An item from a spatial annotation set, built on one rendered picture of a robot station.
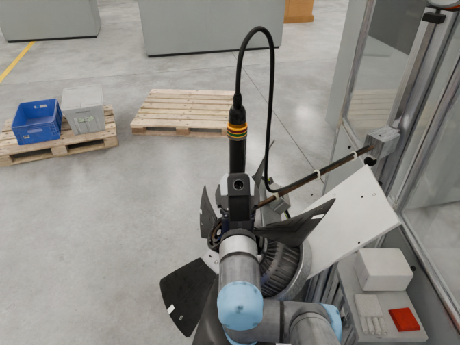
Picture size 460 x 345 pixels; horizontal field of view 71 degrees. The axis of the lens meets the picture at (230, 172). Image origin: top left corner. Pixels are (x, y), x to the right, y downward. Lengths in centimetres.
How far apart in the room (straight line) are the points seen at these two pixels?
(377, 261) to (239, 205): 84
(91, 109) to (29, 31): 473
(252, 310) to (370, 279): 86
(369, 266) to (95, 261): 195
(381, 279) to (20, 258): 247
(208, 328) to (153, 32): 577
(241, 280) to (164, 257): 200
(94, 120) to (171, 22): 302
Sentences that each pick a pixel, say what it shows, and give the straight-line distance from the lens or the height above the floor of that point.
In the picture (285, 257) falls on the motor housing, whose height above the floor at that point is 116.
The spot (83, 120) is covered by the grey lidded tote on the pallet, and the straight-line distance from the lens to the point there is 381.
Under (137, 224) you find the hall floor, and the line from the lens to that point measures 283.
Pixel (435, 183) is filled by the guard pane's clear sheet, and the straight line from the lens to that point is 137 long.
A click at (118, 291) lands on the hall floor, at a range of 247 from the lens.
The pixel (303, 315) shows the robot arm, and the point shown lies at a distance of 63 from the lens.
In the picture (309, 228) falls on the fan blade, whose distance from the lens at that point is 79.
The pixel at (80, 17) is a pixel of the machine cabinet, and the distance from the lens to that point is 798.
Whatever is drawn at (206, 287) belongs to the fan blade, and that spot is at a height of 105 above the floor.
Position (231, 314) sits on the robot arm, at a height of 150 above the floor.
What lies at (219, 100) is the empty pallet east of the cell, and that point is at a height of 14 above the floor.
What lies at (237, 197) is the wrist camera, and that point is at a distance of 64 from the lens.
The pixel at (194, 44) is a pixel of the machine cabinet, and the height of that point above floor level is 18.
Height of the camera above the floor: 199
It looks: 38 degrees down
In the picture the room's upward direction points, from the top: straight up
